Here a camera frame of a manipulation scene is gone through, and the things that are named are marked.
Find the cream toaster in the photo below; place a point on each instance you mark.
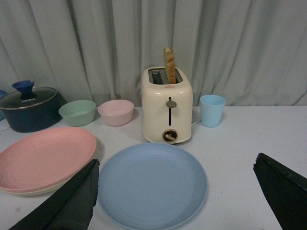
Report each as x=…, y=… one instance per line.
x=167, y=108

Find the dark blue saucepan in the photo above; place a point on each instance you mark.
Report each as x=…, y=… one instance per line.
x=34, y=118

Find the pink plate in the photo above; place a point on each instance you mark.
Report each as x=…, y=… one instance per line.
x=58, y=137

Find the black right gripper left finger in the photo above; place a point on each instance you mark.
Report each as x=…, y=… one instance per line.
x=70, y=207

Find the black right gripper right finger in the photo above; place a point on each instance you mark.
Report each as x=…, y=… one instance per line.
x=285, y=191

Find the blue plate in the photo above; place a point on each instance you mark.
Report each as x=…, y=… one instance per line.
x=152, y=186

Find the left light blue cup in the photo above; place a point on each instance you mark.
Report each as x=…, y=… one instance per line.
x=1, y=115

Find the glass pot lid blue knob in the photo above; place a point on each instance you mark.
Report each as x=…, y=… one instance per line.
x=26, y=96

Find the beige plate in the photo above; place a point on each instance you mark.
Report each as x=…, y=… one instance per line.
x=29, y=171

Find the grey curtain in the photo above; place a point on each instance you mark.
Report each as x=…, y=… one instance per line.
x=251, y=52

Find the pink bowl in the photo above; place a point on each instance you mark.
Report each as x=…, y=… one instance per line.
x=116, y=112

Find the right light blue cup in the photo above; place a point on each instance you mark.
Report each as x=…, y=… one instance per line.
x=212, y=107

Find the green bowl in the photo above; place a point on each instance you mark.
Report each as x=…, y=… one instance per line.
x=78, y=113

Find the light blue cup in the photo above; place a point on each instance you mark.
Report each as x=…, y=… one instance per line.
x=212, y=107
x=1, y=115

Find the bread slice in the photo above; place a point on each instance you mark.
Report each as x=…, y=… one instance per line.
x=170, y=65

